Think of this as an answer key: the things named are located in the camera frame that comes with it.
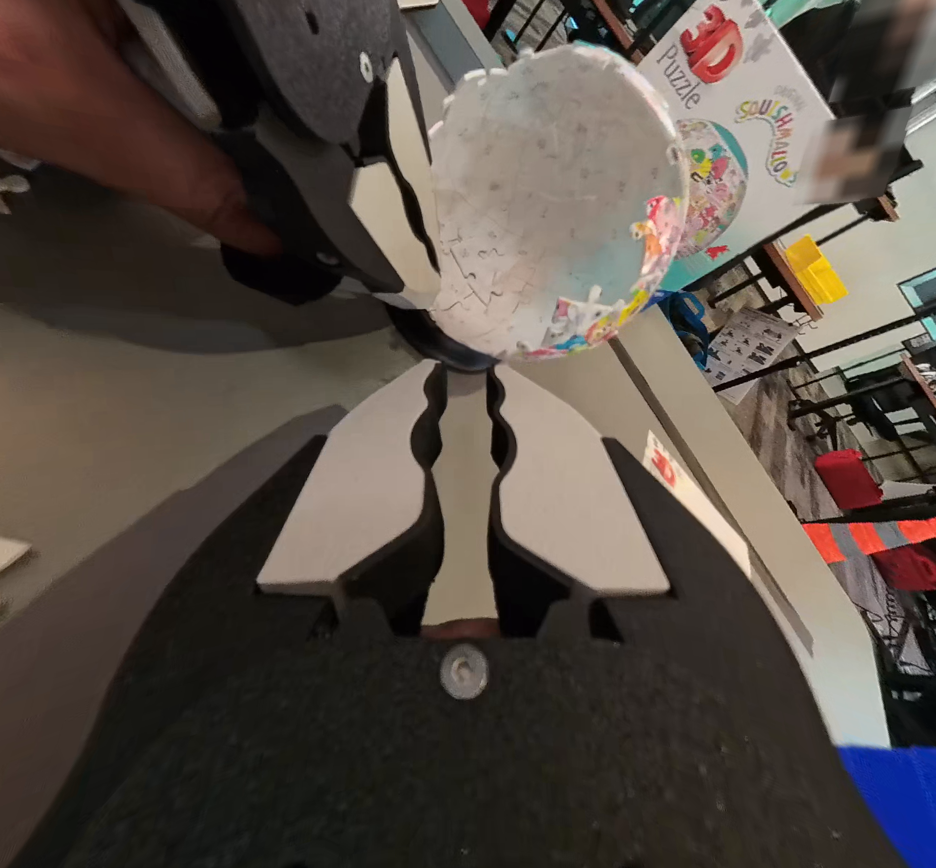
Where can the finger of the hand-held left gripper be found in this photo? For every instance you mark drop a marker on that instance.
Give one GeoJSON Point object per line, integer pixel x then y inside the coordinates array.
{"type": "Point", "coordinates": [395, 232]}
{"type": "Point", "coordinates": [413, 137]}

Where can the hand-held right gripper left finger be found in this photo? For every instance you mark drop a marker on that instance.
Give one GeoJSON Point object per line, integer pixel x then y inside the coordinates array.
{"type": "Point", "coordinates": [351, 517]}

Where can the row of white puzzle pieces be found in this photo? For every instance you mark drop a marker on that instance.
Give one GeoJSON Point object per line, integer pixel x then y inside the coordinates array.
{"type": "Point", "coordinates": [12, 184]}

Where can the colourful puzzle box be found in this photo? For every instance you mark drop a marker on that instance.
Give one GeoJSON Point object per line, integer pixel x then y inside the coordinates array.
{"type": "Point", "coordinates": [731, 78]}

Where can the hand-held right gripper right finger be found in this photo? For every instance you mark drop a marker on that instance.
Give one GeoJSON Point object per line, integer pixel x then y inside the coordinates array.
{"type": "Point", "coordinates": [578, 517]}

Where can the yellow storage box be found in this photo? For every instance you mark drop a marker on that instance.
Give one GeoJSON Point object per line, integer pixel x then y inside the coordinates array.
{"type": "Point", "coordinates": [816, 271]}

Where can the red cloth bag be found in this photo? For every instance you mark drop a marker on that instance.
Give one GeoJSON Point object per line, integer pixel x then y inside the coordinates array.
{"type": "Point", "coordinates": [848, 481]}

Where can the person's left hand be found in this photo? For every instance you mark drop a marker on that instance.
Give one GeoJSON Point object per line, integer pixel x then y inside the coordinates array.
{"type": "Point", "coordinates": [88, 78]}

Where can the blue plastic bin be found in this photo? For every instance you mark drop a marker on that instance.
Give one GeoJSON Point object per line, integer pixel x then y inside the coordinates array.
{"type": "Point", "coordinates": [892, 810]}

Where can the colourful puzzle ball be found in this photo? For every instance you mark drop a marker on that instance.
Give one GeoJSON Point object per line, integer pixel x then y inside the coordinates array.
{"type": "Point", "coordinates": [556, 195]}

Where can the black ball stand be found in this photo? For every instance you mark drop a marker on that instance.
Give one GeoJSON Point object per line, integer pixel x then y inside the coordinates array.
{"type": "Point", "coordinates": [454, 356]}

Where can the white puzzle leaflet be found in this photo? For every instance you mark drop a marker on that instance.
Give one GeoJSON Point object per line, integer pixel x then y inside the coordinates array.
{"type": "Point", "coordinates": [702, 510]}

